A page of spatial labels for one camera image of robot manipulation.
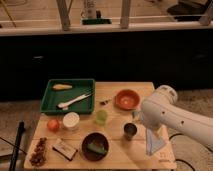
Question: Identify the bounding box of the green plastic cup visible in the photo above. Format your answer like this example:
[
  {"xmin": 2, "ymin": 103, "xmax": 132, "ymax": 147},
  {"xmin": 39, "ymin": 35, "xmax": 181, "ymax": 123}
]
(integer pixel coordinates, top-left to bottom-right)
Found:
[{"xmin": 95, "ymin": 110, "xmax": 108, "ymax": 125}]

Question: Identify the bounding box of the black pole left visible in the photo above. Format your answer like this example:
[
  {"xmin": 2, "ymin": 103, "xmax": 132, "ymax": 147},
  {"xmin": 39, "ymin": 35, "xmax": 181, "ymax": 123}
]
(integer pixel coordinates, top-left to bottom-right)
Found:
[{"xmin": 9, "ymin": 121, "xmax": 25, "ymax": 171}]

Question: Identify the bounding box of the dark brown bowl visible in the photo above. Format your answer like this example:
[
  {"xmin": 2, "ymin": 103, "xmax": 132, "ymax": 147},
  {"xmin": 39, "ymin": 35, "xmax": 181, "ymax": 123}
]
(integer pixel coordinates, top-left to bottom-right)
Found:
[{"xmin": 81, "ymin": 132, "xmax": 109, "ymax": 161}]

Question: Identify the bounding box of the brown grape bunch toy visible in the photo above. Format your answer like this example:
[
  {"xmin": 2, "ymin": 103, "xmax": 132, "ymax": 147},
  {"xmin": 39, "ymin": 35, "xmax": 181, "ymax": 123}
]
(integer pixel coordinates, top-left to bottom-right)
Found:
[{"xmin": 30, "ymin": 137, "xmax": 47, "ymax": 167}]

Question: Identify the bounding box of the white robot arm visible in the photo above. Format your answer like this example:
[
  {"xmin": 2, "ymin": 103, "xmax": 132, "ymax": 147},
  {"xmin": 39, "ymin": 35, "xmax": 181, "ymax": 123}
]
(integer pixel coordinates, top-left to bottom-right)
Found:
[{"xmin": 141, "ymin": 85, "xmax": 213, "ymax": 150}]

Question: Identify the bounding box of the white plastic cup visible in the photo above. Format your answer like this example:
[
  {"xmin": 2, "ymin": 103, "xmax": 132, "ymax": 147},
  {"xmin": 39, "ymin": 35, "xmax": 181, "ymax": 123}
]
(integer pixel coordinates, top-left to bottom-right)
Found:
[{"xmin": 62, "ymin": 112, "xmax": 80, "ymax": 130}]

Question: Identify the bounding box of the orange plastic bowl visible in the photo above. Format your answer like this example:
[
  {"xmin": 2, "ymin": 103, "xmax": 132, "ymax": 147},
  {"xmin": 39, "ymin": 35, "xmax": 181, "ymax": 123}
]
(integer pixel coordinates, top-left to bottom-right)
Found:
[{"xmin": 115, "ymin": 89, "xmax": 140, "ymax": 110}]

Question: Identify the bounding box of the green item in bowl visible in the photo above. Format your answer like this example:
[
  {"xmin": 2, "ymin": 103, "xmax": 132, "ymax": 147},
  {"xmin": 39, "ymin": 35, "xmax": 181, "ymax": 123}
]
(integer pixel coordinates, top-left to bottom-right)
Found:
[{"xmin": 87, "ymin": 143, "xmax": 106, "ymax": 154}]

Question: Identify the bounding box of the yellow corn cob toy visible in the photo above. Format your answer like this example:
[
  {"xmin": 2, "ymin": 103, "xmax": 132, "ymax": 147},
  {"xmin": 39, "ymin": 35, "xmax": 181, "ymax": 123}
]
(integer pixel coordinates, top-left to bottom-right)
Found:
[{"xmin": 52, "ymin": 84, "xmax": 72, "ymax": 90}]

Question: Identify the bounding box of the small dark table item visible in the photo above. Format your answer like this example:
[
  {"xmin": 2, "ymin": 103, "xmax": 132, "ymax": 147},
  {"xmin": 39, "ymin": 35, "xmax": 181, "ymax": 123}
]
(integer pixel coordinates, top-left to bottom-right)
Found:
[{"xmin": 99, "ymin": 98, "xmax": 113, "ymax": 105}]

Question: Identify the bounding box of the brown cardboard box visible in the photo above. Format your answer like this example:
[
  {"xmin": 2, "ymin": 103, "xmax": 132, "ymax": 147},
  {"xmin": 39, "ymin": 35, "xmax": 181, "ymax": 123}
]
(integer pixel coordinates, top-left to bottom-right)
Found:
[{"xmin": 52, "ymin": 139, "xmax": 78, "ymax": 161}]

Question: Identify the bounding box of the green plastic tray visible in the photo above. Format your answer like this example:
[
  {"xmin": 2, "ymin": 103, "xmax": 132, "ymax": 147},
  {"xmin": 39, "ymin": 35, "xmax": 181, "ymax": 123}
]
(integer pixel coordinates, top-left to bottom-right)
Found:
[{"xmin": 40, "ymin": 79, "xmax": 95, "ymax": 115}]

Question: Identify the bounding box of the blue sponge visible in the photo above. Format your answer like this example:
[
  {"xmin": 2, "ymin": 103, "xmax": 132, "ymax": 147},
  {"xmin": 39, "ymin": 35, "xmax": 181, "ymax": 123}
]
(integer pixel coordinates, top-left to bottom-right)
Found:
[{"xmin": 132, "ymin": 111, "xmax": 140, "ymax": 120}]

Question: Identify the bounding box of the blue folded cloth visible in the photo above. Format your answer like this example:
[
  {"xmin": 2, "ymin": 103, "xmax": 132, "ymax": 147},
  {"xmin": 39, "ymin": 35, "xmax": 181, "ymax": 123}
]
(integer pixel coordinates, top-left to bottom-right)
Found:
[{"xmin": 146, "ymin": 129, "xmax": 166, "ymax": 156}]

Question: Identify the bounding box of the metal cup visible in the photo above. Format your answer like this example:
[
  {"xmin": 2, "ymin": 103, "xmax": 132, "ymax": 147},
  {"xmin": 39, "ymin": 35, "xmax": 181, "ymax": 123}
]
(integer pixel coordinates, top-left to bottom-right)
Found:
[{"xmin": 124, "ymin": 123, "xmax": 137, "ymax": 140}]

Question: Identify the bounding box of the black cable on floor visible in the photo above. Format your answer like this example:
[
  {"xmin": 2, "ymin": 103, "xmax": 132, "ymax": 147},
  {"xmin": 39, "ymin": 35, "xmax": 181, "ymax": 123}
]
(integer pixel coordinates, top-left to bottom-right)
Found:
[{"xmin": 168, "ymin": 132, "xmax": 213, "ymax": 171}]

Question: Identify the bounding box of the orange tomato toy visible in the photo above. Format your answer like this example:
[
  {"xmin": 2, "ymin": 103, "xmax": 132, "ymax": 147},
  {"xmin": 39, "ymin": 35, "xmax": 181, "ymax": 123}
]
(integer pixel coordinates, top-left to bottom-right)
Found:
[{"xmin": 47, "ymin": 119, "xmax": 60, "ymax": 132}]

